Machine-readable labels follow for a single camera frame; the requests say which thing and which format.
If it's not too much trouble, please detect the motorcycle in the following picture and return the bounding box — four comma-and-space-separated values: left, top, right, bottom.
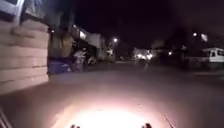
71, 49, 98, 72

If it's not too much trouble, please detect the grey asphalt road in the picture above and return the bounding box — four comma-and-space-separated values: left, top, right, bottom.
0, 61, 224, 128

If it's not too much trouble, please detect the pale slatted crate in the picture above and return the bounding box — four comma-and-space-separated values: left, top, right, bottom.
0, 19, 50, 95

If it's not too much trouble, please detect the building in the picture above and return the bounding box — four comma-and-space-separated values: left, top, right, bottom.
46, 0, 116, 64

